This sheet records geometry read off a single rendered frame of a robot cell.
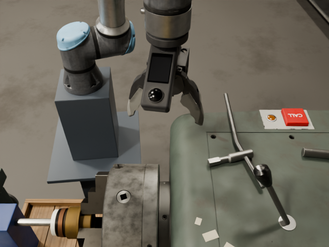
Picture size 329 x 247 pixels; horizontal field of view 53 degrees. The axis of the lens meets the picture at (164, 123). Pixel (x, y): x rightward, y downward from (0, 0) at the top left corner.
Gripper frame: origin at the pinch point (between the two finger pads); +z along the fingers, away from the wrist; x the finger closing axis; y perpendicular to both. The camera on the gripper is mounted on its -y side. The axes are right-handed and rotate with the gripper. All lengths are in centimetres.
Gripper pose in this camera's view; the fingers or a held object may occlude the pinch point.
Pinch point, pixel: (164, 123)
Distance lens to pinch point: 66.9
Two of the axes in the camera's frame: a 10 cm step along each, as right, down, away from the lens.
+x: -9.8, -1.3, 1.2
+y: 1.7, -7.0, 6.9
